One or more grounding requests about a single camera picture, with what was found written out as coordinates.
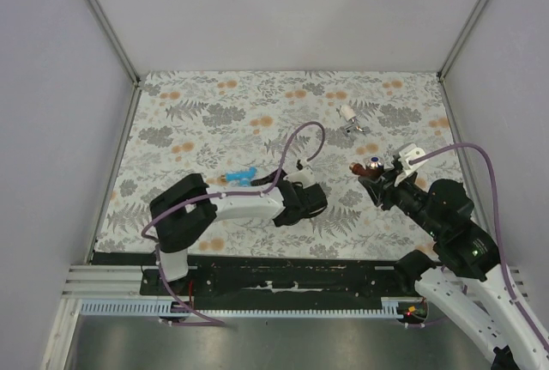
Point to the blue plastic faucet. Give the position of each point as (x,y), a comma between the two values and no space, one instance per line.
(242,178)

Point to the chrome faucet white handle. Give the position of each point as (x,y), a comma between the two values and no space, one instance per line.
(352,125)

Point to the brown faucet chrome knob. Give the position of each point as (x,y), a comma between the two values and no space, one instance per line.
(371,168)

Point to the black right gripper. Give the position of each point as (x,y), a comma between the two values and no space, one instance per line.
(383,189)

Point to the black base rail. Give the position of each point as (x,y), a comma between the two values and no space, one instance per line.
(223,282)

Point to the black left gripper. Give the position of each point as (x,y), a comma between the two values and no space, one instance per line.
(293,185)

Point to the white cable duct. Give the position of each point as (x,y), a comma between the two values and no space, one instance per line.
(167,309)

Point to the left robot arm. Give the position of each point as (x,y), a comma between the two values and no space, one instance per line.
(182,213)

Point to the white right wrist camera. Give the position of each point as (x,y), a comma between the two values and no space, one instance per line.
(407,162)

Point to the floral patterned table mat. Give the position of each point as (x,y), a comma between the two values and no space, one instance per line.
(219,122)

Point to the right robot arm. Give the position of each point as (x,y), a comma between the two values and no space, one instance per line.
(499,322)

